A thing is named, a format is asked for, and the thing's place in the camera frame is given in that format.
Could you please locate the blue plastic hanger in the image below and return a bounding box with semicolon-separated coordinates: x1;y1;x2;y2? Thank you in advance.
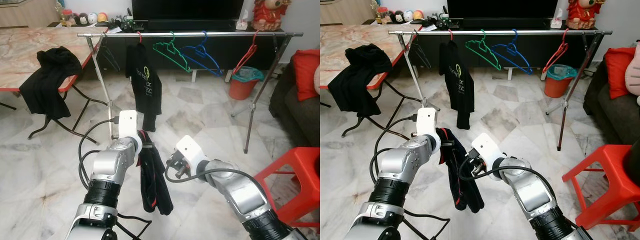
181;31;225;78
491;28;535;76

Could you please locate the marble top table red edge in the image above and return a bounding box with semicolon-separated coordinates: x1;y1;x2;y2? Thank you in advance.
320;24;422;138
0;26;109;141

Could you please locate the light wooden cabinet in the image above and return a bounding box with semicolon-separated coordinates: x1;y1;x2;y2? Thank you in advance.
0;0;63;28
320;0;378;26

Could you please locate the red plastic stool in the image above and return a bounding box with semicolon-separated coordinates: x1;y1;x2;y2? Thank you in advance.
253;146;321;232
561;144;640;231

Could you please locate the silver clothes rack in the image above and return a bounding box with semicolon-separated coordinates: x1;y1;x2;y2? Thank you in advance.
388;28;613;152
77;31;304;155

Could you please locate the green plastic hanger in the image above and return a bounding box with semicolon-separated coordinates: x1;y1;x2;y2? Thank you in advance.
152;31;194;74
464;29;504;72

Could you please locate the red sofa cushion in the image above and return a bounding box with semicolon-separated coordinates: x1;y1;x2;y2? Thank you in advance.
604;47;637;100
291;49;321;102

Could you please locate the black flat television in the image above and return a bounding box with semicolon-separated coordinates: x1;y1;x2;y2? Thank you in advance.
446;0;560;21
131;0;246;22

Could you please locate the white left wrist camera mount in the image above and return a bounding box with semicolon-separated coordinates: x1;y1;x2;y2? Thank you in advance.
116;110;144;152
416;106;442;151

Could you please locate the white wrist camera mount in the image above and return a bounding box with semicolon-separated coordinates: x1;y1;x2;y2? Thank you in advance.
416;106;442;151
116;110;144;152
471;132;506;171
175;135;210;173

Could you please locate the dark sofa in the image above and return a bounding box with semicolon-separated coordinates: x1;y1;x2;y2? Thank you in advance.
269;50;321;148
582;47;640;146

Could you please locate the black soundbar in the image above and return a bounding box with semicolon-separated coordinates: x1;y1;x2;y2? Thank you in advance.
462;19;551;29
147;20;237;32

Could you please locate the red figurine statue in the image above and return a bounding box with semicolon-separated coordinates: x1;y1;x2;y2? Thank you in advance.
566;0;607;30
251;0;292;32

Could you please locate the black television console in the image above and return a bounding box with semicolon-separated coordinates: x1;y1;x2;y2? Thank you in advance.
47;20;297;72
367;19;608;69

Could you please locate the black T-shirt green logo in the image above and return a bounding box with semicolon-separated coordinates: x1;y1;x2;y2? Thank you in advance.
125;42;163;132
438;40;476;130
435;127;485;213
136;129;174;216

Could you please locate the black garment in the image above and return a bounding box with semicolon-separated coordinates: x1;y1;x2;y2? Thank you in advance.
327;43;394;119
19;46;83;121

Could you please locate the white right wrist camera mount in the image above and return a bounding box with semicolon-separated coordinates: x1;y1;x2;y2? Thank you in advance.
175;135;210;173
471;132;506;171

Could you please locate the red plastic bucket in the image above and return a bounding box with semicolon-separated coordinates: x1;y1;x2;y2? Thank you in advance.
229;75;261;101
544;75;575;99

